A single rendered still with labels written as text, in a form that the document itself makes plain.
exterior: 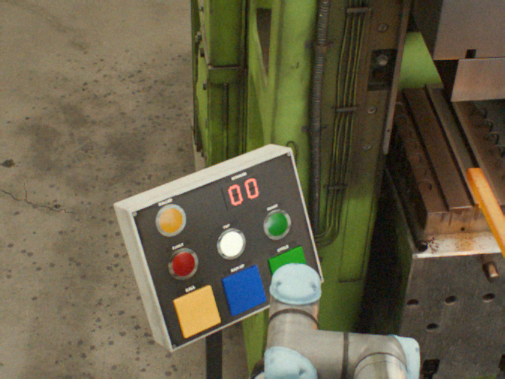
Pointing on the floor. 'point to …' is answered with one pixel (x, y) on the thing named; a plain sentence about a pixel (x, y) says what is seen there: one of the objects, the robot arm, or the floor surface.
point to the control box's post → (214, 355)
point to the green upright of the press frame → (294, 126)
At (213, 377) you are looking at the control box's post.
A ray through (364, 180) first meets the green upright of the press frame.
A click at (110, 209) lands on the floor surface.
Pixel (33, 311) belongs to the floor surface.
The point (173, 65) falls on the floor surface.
